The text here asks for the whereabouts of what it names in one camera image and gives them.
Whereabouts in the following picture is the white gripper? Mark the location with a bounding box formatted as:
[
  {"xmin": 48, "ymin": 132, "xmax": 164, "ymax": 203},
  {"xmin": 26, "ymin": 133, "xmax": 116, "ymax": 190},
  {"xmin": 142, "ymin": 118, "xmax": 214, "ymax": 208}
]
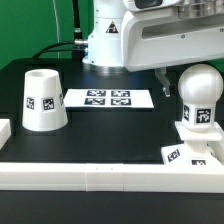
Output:
[{"xmin": 121, "ymin": 0, "xmax": 224, "ymax": 97}]

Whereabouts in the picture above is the white lamp bulb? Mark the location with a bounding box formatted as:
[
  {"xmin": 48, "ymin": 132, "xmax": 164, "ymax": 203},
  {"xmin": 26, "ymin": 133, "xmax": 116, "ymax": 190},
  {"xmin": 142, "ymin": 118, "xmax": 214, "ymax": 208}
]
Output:
[{"xmin": 178, "ymin": 64, "xmax": 224, "ymax": 132}]

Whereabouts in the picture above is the white lamp base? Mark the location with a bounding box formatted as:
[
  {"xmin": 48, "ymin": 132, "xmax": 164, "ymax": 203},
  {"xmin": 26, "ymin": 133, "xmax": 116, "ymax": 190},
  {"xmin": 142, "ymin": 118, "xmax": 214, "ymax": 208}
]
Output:
[{"xmin": 161, "ymin": 121, "xmax": 221, "ymax": 167}]

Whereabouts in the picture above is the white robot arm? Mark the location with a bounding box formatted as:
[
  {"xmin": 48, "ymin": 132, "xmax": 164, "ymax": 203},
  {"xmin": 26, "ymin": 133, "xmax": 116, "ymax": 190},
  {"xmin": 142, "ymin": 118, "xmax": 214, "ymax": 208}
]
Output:
[{"xmin": 83, "ymin": 0, "xmax": 224, "ymax": 96}]

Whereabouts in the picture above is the white lamp shade cone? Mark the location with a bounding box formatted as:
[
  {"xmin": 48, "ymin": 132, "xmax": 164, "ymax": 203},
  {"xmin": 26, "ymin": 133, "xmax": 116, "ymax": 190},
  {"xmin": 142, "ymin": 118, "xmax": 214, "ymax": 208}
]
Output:
[{"xmin": 22, "ymin": 69, "xmax": 68, "ymax": 132}]

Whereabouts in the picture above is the white marker tag board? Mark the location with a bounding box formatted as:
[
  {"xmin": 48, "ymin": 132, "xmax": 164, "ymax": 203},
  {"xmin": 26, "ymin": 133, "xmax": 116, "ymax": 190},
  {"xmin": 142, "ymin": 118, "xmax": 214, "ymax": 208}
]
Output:
[{"xmin": 64, "ymin": 89, "xmax": 154, "ymax": 109}]

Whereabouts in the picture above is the white right fence bar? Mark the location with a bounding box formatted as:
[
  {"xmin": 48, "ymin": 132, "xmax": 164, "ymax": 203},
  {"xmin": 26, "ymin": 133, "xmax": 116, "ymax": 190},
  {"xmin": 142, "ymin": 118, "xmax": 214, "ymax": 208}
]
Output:
[{"xmin": 209, "ymin": 123, "xmax": 224, "ymax": 165}]

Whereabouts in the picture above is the white fence bar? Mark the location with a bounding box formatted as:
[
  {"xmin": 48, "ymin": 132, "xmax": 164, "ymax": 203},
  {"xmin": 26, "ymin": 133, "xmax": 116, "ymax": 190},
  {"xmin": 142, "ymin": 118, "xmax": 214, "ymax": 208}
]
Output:
[
  {"xmin": 209, "ymin": 123, "xmax": 224, "ymax": 165},
  {"xmin": 0, "ymin": 162, "xmax": 224, "ymax": 193},
  {"xmin": 0, "ymin": 119, "xmax": 11, "ymax": 150}
]

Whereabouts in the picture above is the white front fence bar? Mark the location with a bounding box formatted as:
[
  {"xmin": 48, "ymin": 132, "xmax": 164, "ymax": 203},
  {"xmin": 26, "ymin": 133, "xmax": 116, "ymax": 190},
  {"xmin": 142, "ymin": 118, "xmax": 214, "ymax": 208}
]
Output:
[{"xmin": 0, "ymin": 162, "xmax": 224, "ymax": 193}]

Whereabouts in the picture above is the white left fence bar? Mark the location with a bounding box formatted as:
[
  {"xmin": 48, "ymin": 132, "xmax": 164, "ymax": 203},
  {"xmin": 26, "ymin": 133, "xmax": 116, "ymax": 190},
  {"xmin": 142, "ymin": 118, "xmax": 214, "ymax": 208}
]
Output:
[{"xmin": 0, "ymin": 119, "xmax": 11, "ymax": 150}]

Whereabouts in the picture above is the black cable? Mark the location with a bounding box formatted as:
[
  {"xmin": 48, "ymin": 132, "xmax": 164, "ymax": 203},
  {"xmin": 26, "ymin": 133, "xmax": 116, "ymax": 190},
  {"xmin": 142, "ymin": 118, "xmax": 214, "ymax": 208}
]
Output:
[{"xmin": 32, "ymin": 0, "xmax": 89, "ymax": 60}]

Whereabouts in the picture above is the white thin cable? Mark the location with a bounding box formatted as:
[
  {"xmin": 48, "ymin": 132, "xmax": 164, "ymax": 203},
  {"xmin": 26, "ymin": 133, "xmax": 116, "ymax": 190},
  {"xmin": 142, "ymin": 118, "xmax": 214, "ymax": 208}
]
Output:
[{"xmin": 51, "ymin": 0, "xmax": 62, "ymax": 60}]

